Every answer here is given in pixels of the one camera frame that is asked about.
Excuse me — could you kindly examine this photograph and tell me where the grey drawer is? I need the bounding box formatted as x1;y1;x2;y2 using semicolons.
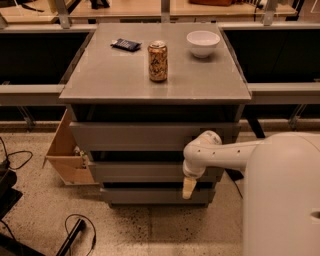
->
70;122;240;151
87;161;226;184
100;188;215;204

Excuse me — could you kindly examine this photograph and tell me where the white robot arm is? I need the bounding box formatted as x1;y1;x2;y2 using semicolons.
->
182;131;320;256

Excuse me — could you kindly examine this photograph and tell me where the grey bottom drawer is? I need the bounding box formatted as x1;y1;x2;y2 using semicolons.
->
100;188;215;204

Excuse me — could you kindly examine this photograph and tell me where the grey drawer cabinet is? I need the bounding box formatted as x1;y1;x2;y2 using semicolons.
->
60;23;251;205

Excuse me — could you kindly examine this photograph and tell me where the grey top drawer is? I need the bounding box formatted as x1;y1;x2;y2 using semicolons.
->
70;122;240;151

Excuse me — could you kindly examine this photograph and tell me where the black power adapter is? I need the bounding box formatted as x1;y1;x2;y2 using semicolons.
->
226;169;244;182

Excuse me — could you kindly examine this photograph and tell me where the black stand leg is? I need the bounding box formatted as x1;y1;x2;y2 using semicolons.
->
56;219;85;256

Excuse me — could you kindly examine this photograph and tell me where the cardboard box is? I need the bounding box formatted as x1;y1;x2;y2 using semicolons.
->
46;110;95;185

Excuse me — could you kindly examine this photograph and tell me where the patterned drink can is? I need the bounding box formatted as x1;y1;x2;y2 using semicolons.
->
148;40;168;82

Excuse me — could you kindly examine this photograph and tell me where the white ceramic bowl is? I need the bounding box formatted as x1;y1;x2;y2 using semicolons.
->
186;30;220;58

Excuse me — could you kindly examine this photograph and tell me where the dark blue snack packet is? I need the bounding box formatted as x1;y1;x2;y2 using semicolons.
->
111;38;141;52

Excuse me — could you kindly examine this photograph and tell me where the black equipment left edge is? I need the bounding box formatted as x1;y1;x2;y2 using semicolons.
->
0;160;23;220

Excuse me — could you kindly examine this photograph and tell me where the black floor cable right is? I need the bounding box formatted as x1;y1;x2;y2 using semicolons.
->
233;180;244;200

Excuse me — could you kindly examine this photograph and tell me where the black floor cable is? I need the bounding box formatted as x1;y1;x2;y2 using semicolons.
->
0;136;34;171
233;180;244;200

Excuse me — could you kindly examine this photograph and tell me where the grey metal rail frame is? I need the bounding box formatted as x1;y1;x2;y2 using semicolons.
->
0;0;319;106

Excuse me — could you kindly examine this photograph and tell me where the black floor cable left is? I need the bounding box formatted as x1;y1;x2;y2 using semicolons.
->
0;136;34;171

